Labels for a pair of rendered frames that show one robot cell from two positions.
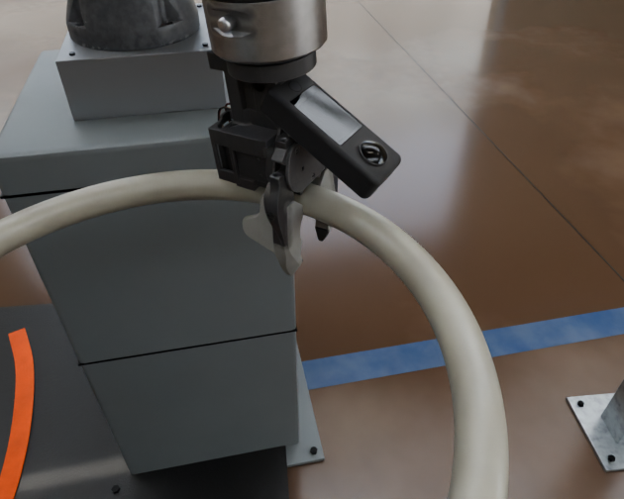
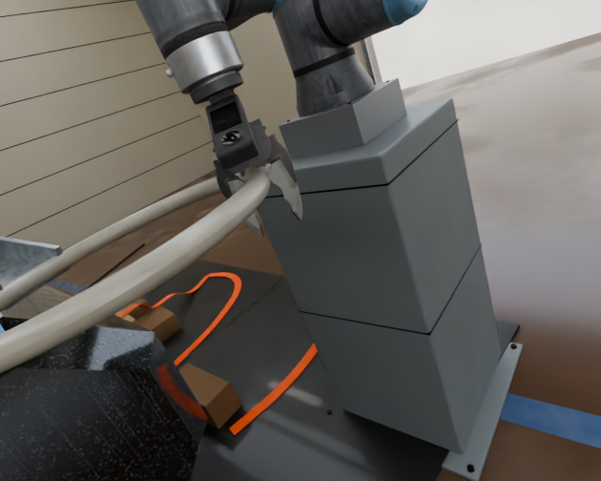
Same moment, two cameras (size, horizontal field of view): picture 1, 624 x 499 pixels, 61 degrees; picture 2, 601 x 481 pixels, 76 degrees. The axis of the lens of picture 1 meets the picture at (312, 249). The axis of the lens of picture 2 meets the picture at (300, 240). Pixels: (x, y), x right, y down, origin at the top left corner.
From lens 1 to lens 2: 0.51 m
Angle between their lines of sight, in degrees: 53
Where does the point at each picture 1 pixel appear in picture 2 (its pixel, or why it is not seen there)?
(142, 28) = (316, 99)
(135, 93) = (314, 140)
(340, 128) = (225, 124)
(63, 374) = not seen: hidden behind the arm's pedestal
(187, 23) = (348, 92)
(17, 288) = not seen: hidden behind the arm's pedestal
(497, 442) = (84, 295)
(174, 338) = (343, 310)
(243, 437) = (410, 420)
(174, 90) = (333, 135)
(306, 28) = (192, 65)
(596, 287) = not seen: outside the picture
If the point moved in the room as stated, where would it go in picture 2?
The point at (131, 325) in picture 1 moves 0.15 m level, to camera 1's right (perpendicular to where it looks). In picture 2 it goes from (318, 292) to (359, 305)
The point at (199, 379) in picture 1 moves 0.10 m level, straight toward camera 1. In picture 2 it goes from (366, 350) to (352, 379)
